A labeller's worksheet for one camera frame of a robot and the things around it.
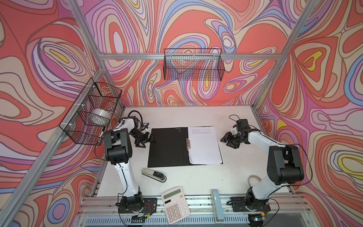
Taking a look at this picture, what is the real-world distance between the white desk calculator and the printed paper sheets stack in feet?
0.67

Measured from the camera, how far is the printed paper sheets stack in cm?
91

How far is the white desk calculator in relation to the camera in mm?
708
